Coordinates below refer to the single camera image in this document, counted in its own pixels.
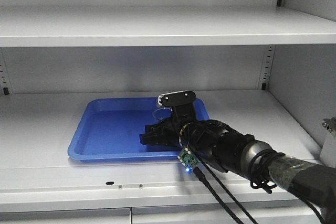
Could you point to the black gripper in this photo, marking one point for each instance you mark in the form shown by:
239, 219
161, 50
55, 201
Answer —
164, 137

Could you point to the clear glass beaker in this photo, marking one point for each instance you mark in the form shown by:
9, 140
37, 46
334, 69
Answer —
160, 114

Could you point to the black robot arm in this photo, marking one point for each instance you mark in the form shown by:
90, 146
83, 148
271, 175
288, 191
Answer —
219, 146

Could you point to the white upper cabinet shelf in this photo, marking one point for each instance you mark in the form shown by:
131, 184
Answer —
154, 26

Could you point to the green circuit board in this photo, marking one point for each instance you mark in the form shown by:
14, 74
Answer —
188, 159

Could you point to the blue plastic tray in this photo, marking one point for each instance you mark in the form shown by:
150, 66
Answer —
109, 131

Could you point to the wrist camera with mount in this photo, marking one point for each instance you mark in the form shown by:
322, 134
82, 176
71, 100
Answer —
181, 104

